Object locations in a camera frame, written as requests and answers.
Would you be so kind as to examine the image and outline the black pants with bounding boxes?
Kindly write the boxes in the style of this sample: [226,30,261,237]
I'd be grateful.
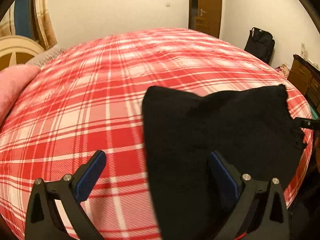
[142,85,306,239]

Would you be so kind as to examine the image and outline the dark wooden dresser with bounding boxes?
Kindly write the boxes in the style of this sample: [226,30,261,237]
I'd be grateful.
[287,54,320,115]

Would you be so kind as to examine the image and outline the red plaid bed cover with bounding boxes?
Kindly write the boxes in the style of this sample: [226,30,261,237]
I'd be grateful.
[1,28,311,239]

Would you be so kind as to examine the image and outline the black suitcase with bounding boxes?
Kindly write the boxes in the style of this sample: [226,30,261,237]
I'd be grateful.
[244,27,275,64]

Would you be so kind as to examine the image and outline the pink pillow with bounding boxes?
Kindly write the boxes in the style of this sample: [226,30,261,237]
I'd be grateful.
[0,64,41,124]

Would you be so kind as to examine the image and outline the grey striped pillow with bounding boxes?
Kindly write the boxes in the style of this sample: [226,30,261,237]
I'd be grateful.
[25,47,66,68]

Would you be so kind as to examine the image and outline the cream wooden headboard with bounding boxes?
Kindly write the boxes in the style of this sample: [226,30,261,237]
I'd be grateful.
[1,35,45,70]

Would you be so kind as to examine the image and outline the beige floral curtain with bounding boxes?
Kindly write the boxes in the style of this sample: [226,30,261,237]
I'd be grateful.
[1,0,57,50]

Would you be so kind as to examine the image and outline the brown wooden door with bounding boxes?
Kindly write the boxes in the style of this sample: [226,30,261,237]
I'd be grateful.
[189,0,222,38]

